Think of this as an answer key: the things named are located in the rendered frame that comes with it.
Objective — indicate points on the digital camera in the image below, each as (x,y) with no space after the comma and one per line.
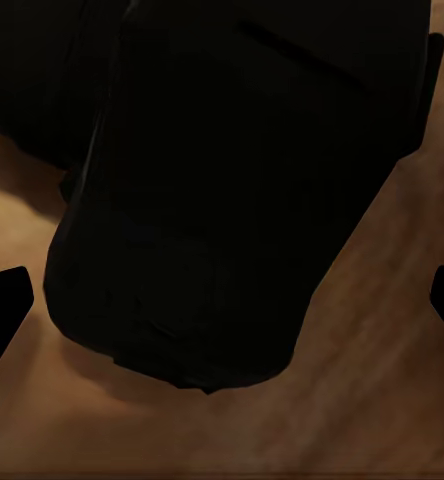
(219,154)

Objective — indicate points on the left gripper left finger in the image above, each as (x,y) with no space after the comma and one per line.
(16,299)

